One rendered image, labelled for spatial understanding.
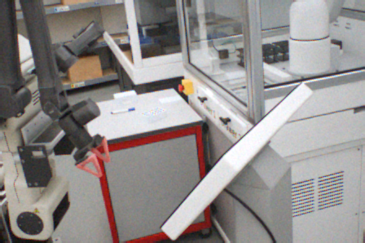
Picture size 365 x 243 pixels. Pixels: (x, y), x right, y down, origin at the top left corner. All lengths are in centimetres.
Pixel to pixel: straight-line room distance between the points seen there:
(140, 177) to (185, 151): 27
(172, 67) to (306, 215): 141
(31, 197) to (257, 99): 89
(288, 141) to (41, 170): 92
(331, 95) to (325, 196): 46
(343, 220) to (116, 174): 112
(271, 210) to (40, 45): 77
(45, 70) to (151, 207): 134
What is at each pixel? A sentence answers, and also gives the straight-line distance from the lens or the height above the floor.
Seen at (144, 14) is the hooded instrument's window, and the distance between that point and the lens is 289.
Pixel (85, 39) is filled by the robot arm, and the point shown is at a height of 129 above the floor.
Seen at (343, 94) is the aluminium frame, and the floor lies 101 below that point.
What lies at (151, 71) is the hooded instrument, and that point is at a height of 87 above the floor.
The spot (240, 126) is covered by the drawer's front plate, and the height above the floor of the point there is 92.
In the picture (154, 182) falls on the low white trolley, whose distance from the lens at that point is 243.
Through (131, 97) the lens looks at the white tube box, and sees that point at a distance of 272.
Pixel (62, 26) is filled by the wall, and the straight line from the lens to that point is 617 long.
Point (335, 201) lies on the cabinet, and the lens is 207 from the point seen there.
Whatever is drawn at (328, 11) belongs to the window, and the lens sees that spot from 176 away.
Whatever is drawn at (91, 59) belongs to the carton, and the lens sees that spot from 586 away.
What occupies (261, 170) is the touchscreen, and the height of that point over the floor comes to 105.
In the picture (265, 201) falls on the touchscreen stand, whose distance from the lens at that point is 119.
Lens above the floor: 162
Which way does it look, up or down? 21 degrees down
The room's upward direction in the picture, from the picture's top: 7 degrees counter-clockwise
